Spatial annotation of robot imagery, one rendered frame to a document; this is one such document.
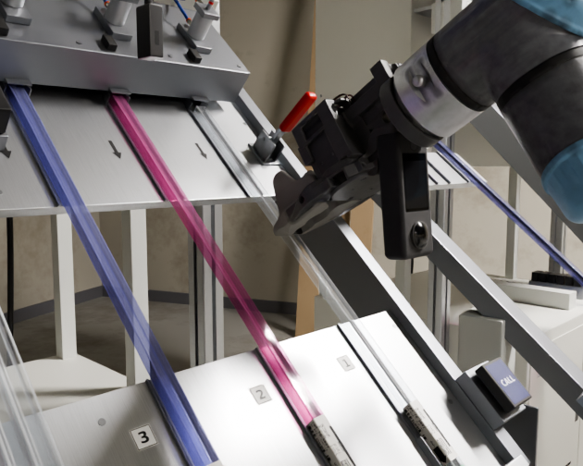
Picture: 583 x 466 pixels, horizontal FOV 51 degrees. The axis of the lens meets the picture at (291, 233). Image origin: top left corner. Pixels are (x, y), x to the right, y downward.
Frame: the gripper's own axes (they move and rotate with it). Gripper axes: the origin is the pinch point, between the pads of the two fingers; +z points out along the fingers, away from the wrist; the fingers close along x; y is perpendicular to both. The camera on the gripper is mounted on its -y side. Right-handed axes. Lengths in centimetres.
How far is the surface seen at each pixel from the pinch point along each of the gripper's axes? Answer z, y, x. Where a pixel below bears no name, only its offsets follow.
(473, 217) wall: 123, 48, -287
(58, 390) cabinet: 63, 2, 2
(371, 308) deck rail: 0.7, -10.1, -7.9
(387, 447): -4.7, -23.2, 5.0
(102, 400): -1.9, -11.7, 26.9
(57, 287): 69, 24, -6
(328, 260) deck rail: 3.5, -2.6, -8.0
